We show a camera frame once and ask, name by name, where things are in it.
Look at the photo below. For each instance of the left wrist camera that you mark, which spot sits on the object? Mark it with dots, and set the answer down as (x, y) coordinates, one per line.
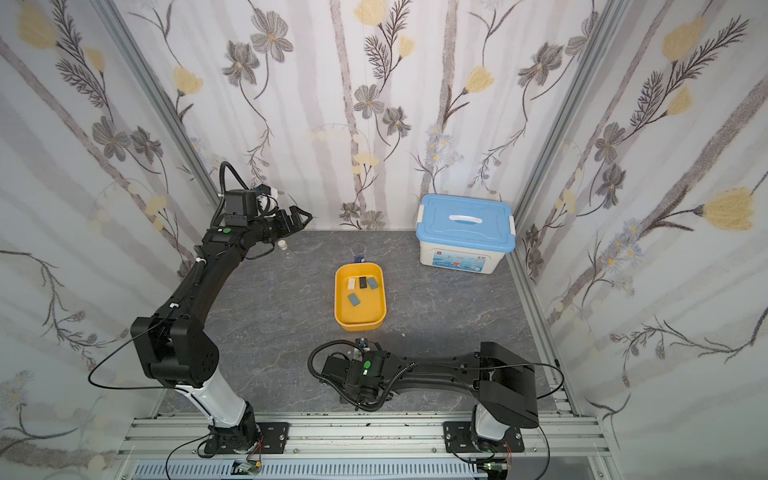
(250, 203)

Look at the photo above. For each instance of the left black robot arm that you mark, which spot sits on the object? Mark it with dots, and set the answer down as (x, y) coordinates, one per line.
(172, 346)

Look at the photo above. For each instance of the yellow plastic storage tray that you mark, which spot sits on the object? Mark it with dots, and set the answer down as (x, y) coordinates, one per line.
(372, 311)

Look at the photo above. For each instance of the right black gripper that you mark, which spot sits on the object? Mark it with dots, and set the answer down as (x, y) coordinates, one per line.
(335, 369)

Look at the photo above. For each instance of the small circuit board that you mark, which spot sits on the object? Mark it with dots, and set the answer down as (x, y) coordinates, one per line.
(248, 467)

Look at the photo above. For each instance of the glass flask with stopper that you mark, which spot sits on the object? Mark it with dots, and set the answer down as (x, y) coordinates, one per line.
(288, 259)

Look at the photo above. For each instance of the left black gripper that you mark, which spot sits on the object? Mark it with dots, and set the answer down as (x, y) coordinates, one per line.
(283, 222)

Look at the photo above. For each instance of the blue lid storage box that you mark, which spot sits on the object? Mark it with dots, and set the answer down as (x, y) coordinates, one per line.
(464, 234)

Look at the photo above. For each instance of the aluminium frame rail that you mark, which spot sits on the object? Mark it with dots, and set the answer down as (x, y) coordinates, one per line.
(357, 435)

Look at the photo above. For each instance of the white perforated cable duct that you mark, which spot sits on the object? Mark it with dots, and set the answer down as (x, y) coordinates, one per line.
(321, 468)

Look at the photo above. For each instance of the clear beaker blue base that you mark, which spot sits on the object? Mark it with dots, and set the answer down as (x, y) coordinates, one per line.
(358, 251)

